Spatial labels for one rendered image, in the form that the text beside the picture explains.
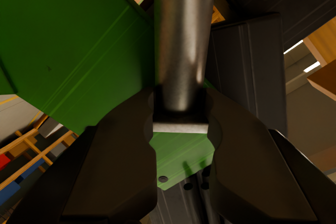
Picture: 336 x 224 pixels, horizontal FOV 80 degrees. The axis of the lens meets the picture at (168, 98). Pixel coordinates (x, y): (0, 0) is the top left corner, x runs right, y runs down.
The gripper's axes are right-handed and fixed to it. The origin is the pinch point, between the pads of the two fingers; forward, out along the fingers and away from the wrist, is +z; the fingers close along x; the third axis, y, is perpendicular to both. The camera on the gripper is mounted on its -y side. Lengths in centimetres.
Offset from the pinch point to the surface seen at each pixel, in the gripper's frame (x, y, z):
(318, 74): 44, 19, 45
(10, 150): -354, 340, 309
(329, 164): 181, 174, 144
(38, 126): -22.2, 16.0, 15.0
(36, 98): -11.0, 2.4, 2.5
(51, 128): -19.8, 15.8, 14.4
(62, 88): -8.7, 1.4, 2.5
